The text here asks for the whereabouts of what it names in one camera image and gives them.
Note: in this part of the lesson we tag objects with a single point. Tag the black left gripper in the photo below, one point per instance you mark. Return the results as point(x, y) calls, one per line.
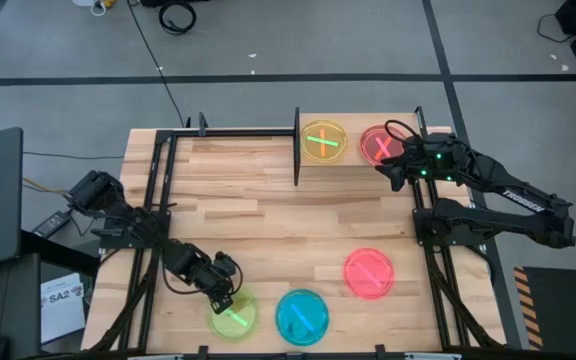
point(218, 277)

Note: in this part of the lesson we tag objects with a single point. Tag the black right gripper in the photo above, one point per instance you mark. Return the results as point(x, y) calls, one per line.
point(418, 162)

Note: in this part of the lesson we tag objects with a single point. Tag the translucent pink plastic plate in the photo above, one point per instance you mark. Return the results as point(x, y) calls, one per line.
point(373, 140)
point(378, 260)

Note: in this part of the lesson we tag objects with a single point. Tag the translucent blue plastic plate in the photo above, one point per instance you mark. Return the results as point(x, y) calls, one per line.
point(313, 305)

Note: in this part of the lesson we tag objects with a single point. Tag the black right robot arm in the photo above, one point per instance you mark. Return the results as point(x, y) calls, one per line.
point(518, 192)

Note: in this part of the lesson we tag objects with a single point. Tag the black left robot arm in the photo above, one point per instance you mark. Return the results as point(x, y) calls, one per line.
point(98, 192)

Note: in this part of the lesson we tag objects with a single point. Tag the wooden shelf with black sides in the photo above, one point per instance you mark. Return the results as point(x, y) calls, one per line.
point(354, 122)

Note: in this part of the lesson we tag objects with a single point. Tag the white SA2 printed sheet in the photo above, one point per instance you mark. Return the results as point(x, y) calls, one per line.
point(63, 320)

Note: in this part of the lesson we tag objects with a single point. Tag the black power adapter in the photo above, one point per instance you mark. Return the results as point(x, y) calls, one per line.
point(50, 225)

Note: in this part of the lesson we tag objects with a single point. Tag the black mat with hazard stripes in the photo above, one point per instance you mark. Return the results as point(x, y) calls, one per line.
point(563, 315)

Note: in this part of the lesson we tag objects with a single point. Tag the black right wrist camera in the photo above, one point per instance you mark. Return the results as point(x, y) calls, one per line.
point(398, 180)

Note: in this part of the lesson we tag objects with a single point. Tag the black aluminium table frame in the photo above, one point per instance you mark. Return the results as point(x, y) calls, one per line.
point(238, 132)

